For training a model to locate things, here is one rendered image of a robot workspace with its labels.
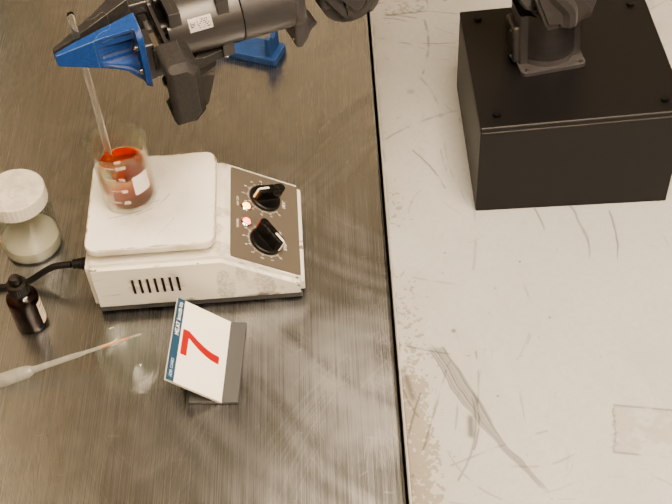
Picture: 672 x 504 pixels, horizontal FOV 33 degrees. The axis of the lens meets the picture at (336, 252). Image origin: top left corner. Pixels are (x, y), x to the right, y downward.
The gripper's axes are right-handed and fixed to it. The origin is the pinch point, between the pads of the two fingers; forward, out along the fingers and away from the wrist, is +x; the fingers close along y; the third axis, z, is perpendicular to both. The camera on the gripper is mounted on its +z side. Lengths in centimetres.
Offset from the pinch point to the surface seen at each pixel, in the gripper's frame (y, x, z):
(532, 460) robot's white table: -36, -24, 26
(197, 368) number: -17.4, -0.1, 23.7
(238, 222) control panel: -5.7, -8.3, 19.8
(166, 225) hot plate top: -5.7, -1.6, 17.2
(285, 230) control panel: -6.3, -12.6, 22.3
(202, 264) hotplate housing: -9.5, -3.6, 19.6
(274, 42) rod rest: 23.1, -21.8, 24.0
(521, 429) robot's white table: -33.3, -24.4, 25.9
